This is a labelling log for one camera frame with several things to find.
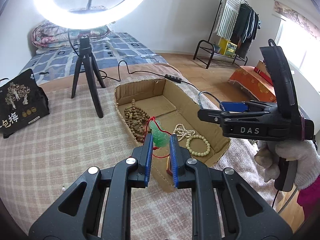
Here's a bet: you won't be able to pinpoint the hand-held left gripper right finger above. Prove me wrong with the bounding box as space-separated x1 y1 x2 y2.
169 134 293 240

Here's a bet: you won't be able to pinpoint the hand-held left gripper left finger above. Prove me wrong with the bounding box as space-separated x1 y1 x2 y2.
29 133 153 240

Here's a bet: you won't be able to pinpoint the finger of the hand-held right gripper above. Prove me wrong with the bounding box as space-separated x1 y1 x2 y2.
197 107 250 124
220 100 277 113

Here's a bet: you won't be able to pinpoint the brown bracelet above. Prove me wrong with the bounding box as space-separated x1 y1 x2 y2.
166 155 174 176

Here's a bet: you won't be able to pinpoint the cream bead bracelet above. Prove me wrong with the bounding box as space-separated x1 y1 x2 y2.
185 134 212 157

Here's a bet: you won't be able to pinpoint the green jade pendant red cord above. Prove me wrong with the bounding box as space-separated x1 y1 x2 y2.
143 116 171 159

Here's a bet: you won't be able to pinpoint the white pearl strand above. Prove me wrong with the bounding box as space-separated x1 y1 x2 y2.
172 124 195 142

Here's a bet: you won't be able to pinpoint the wooden bead necklace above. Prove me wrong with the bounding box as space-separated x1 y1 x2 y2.
124 99 152 143

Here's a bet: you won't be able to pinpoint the cardboard box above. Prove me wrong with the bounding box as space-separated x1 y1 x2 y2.
114 78 231 193

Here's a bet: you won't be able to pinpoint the person's right forearm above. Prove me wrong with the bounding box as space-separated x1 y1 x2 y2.
297 177 320 220

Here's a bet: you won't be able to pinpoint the person's right hand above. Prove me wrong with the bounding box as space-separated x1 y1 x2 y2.
254 139 320 190

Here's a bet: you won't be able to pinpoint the orange patterned cloth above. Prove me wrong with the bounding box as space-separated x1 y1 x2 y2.
228 65 277 103

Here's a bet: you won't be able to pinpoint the red box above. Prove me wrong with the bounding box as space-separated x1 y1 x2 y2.
254 66 274 85

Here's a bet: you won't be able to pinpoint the yellow box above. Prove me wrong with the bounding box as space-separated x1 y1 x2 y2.
219 37 237 56

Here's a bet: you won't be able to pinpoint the black clothes rack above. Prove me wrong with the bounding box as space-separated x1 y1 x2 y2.
192 0 262 69

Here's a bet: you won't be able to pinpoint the window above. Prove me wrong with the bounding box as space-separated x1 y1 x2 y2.
276 20 320 80

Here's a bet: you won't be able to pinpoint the pink checked blanket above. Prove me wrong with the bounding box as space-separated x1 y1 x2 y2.
0 62 285 240

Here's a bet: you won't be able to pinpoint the dark hanging clothes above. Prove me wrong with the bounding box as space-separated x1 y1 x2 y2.
231 2 262 57

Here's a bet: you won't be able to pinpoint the striped hanging cloth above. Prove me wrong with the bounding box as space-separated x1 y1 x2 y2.
215 0 242 38

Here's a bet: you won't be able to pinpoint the floral curtain valance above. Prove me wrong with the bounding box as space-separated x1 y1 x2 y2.
274 0 320 40

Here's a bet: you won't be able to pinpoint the blue patterned bedsheet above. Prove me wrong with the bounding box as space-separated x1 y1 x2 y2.
19 32 165 85

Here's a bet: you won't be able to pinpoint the black tripod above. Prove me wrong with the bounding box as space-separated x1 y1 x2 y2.
71 35 106 119

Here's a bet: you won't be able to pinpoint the black snack bag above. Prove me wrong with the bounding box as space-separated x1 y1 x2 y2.
0 69 50 139

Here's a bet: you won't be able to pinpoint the folded floral quilt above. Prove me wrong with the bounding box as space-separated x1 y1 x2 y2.
31 20 112 50

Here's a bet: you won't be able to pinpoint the thin blue cable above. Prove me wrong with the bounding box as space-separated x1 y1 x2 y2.
198 91 223 108

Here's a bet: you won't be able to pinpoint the white ring light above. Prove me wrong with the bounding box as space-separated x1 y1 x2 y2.
33 0 157 29

